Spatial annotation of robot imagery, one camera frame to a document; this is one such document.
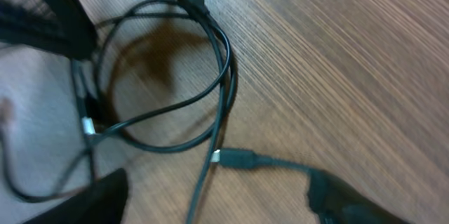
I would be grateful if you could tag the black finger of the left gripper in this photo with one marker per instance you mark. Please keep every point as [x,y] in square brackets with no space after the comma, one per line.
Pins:
[57,26]

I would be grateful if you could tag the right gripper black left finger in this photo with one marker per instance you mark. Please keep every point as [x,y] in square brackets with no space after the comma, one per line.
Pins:
[102,203]

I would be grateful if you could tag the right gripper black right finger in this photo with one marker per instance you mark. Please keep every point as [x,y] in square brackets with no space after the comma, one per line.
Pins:
[335,201]

